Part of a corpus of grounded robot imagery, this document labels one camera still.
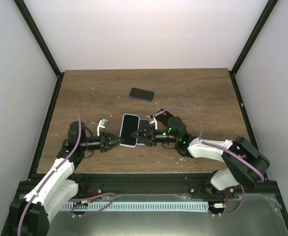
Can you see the black phone blue edge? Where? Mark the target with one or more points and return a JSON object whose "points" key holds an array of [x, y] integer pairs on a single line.
{"points": [[141, 94]]}

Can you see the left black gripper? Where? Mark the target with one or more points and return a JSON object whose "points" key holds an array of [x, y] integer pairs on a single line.
{"points": [[103, 135]]}

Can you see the black phone case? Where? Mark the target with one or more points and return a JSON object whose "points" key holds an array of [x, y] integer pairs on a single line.
{"points": [[166, 118]]}

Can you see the black aluminium front rail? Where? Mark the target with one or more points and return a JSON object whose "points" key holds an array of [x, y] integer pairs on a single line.
{"points": [[166, 183]]}

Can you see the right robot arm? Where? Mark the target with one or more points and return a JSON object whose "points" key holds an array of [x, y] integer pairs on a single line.
{"points": [[245, 164]]}

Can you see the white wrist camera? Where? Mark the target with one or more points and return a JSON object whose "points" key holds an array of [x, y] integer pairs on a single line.
{"points": [[152, 121], [101, 125]]}

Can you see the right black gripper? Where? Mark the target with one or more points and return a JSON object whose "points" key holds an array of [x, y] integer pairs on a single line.
{"points": [[151, 139]]}

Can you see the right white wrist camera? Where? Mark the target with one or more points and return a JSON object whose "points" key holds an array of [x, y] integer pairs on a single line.
{"points": [[152, 121]]}

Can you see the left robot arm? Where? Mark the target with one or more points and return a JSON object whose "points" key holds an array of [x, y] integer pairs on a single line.
{"points": [[32, 214]]}

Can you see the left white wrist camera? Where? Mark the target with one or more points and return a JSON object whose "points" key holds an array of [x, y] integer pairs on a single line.
{"points": [[101, 125]]}

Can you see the left black frame post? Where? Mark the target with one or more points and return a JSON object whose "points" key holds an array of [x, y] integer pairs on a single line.
{"points": [[22, 7]]}

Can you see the light blue slotted cable duct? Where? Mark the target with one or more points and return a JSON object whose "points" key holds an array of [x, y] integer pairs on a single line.
{"points": [[140, 206]]}

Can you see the black frame post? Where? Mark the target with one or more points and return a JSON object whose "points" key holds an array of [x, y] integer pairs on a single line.
{"points": [[265, 14], [22, 7]]}

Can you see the light blue phone case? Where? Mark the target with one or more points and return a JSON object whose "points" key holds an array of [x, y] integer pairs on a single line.
{"points": [[128, 130], [142, 124]]}

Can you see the right black frame post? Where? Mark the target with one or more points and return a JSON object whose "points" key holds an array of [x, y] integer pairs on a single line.
{"points": [[265, 14]]}

